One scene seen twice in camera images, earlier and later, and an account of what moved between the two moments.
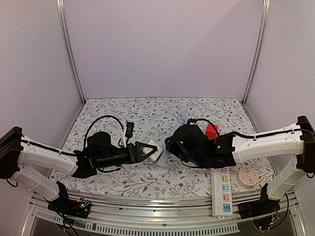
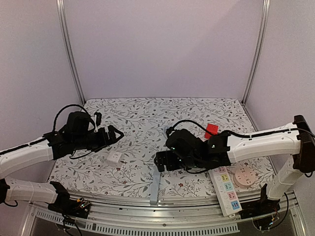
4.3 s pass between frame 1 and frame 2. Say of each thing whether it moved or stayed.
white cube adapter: moved
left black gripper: moved
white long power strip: moved
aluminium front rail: stayed
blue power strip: moved
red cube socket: stayed
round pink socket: moved
